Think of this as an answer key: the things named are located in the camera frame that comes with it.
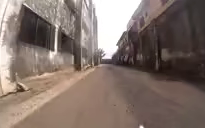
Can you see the robot's own part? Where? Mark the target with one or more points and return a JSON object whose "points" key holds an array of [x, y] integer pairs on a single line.
{"points": [[141, 126]]}

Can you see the grey concrete building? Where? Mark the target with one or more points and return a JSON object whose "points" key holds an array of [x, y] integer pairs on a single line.
{"points": [[33, 61]]}

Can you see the distant trees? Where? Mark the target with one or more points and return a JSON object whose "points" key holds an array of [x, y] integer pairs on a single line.
{"points": [[99, 55]]}

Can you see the pale stone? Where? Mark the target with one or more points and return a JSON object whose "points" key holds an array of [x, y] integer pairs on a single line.
{"points": [[22, 87]]}

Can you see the dark utility pole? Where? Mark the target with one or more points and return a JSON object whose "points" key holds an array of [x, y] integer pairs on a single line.
{"points": [[78, 50]]}

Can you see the dark brown building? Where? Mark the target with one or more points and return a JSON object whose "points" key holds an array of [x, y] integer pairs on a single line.
{"points": [[176, 36]]}

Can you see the brown-grey paved road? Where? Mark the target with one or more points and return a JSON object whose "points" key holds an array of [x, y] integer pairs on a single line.
{"points": [[116, 96]]}

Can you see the raised pale concrete pavement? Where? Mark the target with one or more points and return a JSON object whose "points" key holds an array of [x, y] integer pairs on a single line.
{"points": [[40, 86]]}

